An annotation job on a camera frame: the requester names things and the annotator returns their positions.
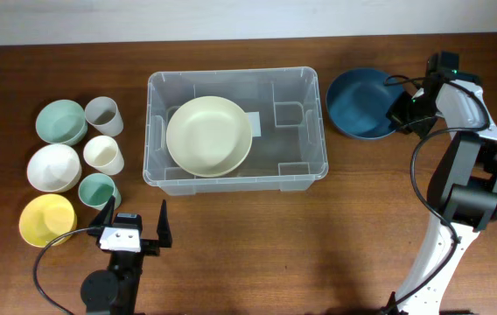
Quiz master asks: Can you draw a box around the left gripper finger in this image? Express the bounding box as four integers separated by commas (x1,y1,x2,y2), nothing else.
157,199,173,248
89,196,116,228

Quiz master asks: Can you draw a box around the yellow small bowl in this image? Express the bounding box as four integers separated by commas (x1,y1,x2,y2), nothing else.
18,193,77,248

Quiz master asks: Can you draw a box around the dark blue bowl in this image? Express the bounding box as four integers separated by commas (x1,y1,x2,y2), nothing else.
325,68,404,140

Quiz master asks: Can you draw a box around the beige bowl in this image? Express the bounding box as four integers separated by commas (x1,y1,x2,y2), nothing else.
166,96,253,161

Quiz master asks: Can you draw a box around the cream bowl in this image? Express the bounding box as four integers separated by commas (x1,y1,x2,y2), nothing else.
173,154,248,178

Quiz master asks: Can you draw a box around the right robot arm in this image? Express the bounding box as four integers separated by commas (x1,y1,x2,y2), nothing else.
381,52,497,314

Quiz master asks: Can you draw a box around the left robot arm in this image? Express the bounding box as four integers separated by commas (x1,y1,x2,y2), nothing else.
80,197,172,314

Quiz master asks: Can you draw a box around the clear plastic storage container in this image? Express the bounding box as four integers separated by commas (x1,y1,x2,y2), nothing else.
143,66,328,196

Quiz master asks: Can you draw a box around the white label in container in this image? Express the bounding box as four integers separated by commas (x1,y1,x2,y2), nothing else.
246,112,261,137

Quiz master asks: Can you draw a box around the green cup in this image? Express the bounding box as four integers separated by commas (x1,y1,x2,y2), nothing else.
78,173,122,211

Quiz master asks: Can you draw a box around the cream cup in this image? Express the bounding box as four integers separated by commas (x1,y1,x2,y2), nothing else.
83,136,125,176

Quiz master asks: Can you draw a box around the white small bowl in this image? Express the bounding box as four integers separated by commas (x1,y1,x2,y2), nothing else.
26,143,82,193

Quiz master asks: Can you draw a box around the grey cup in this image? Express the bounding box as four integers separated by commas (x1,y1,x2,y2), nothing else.
85,96,123,137

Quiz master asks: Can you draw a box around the light green small bowl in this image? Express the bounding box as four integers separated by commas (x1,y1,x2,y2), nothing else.
35,100,88,146

